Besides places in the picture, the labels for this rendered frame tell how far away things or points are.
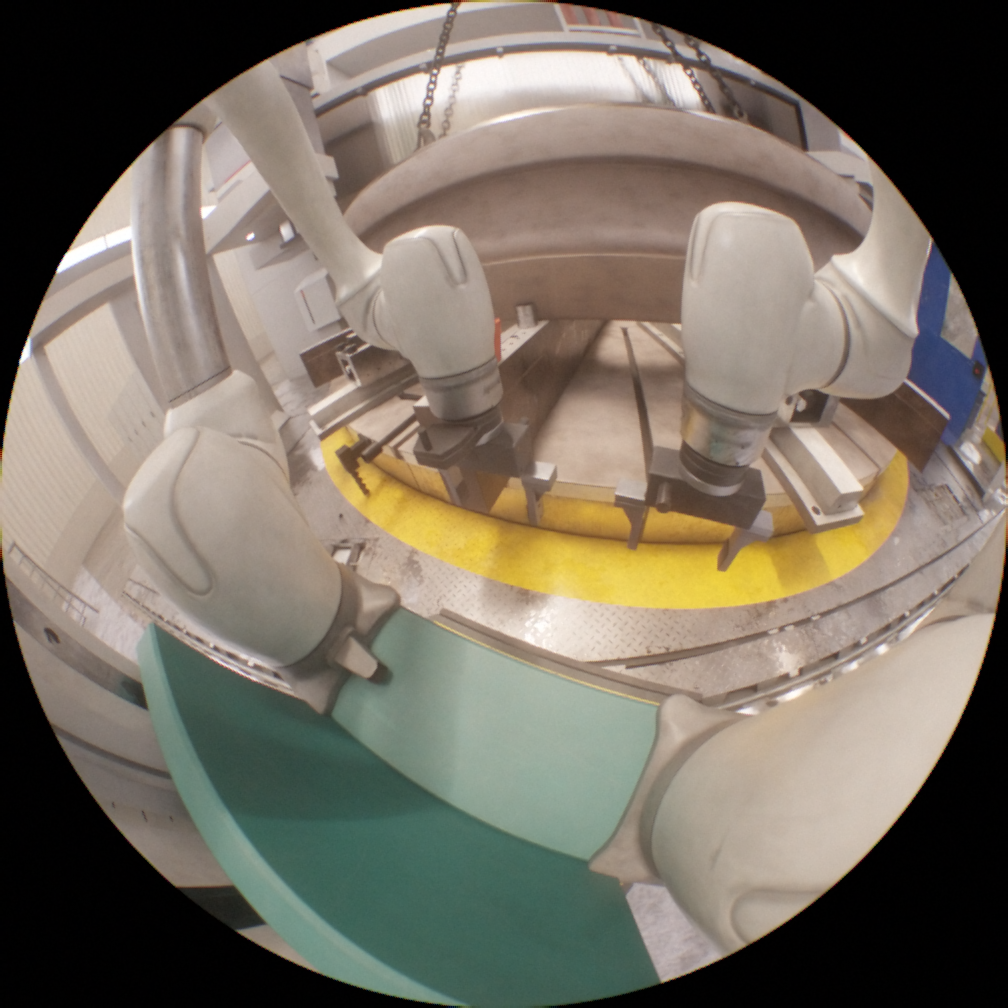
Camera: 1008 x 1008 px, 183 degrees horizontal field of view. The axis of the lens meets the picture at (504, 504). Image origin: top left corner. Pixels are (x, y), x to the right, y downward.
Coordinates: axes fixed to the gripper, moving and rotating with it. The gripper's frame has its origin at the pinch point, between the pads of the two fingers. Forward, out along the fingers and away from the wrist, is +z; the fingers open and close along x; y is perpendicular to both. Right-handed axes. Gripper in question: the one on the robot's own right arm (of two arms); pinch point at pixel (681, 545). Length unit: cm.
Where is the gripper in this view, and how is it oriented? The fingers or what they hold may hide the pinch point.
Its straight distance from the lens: 44.2
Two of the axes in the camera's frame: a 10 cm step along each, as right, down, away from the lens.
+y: -4.4, 7.1, -5.6
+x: 8.8, 2.1, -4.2
